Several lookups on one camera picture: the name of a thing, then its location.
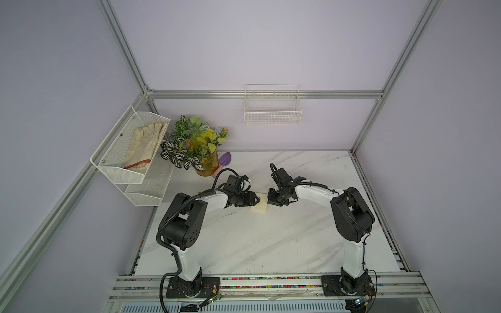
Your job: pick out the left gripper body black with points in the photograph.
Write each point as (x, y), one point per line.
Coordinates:
(244, 199)

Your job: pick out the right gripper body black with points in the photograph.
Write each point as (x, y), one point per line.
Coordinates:
(278, 197)

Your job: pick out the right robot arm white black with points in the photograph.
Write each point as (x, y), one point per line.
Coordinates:
(352, 216)

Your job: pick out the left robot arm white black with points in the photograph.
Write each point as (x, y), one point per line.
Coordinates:
(182, 223)

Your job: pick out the purple pink garden trowel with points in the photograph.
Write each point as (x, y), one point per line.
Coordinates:
(224, 161)

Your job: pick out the potted plant amber vase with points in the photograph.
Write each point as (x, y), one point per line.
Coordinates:
(193, 144)

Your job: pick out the beige work gloves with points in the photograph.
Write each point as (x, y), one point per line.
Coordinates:
(143, 146)

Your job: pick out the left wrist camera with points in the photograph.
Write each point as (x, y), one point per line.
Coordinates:
(237, 184)

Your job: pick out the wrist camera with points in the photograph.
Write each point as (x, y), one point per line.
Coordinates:
(237, 184)
(283, 180)

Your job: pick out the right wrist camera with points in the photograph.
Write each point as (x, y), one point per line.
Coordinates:
(283, 180)

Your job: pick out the white wire wall basket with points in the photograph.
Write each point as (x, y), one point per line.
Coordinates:
(272, 105)

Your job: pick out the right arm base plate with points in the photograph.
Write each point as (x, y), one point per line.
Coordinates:
(345, 285)

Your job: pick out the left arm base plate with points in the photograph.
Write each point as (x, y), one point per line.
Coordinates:
(201, 287)

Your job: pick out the white mesh wall shelf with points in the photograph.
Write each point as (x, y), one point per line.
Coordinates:
(145, 189)

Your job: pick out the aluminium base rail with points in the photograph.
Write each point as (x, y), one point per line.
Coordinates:
(272, 287)

